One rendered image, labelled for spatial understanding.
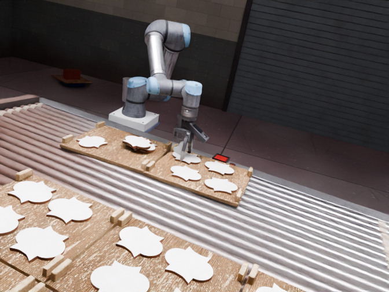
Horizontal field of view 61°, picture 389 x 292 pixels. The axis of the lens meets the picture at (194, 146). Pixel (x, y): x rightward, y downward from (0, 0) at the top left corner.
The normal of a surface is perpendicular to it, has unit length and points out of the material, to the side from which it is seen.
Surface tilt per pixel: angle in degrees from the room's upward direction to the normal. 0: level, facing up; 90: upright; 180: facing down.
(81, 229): 0
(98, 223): 0
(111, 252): 0
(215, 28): 90
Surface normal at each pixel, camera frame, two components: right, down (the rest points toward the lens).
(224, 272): 0.18, -0.91
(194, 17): -0.25, 0.32
